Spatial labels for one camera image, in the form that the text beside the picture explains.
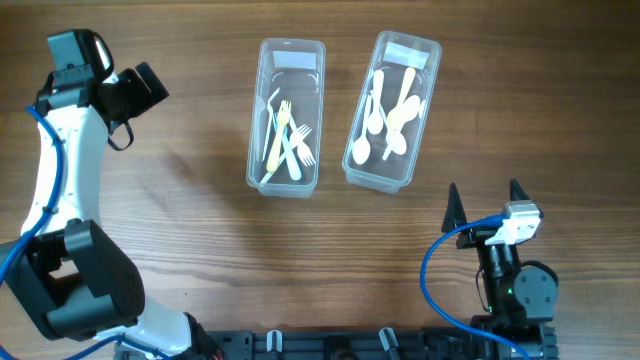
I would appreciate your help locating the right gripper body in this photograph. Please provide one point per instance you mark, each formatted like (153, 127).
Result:
(494, 260)

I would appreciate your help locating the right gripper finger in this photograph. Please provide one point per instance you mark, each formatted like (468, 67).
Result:
(516, 192)
(455, 215)

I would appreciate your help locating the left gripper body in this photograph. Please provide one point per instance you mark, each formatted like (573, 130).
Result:
(132, 95)

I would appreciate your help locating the yellow plastic spoon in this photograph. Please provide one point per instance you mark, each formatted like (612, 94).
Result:
(407, 82)

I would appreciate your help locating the thin white spoon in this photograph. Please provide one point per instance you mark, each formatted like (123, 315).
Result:
(361, 147)

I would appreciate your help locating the light blue plastic spoon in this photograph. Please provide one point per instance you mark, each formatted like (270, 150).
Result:
(375, 121)

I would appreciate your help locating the thin white fork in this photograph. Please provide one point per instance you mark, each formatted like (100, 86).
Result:
(303, 151)

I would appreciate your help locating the light blue plastic fork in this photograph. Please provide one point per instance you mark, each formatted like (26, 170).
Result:
(292, 164)

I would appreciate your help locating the curved white plastic fork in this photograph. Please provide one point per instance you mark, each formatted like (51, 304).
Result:
(269, 122)

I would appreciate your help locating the yellow plastic fork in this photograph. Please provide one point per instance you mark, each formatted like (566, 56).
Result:
(283, 118)

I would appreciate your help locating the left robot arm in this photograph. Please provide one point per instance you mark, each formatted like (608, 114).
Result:
(71, 279)

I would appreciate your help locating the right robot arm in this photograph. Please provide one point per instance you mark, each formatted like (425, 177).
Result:
(520, 295)

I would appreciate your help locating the right clear plastic container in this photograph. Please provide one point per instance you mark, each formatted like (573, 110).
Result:
(393, 52)

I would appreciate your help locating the clear plastic container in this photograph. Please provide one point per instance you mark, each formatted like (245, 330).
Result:
(297, 66)
(393, 52)

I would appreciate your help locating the left clear plastic container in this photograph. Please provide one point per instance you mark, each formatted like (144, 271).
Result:
(297, 66)

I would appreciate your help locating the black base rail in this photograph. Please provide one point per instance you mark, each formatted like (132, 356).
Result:
(426, 344)

